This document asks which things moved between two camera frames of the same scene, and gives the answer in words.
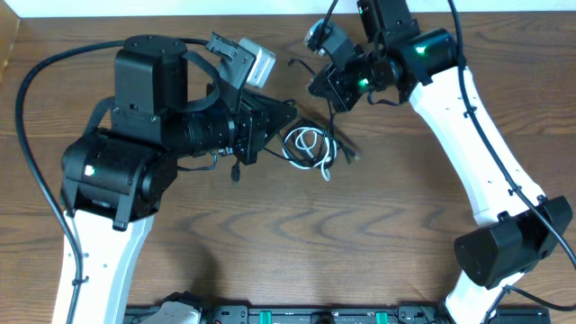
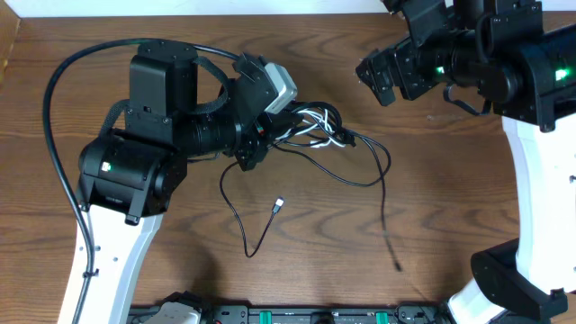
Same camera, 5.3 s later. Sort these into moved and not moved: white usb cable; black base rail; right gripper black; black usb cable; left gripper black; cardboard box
Moved: right gripper black; black usb cable; white usb cable
Not moved: left gripper black; cardboard box; black base rail
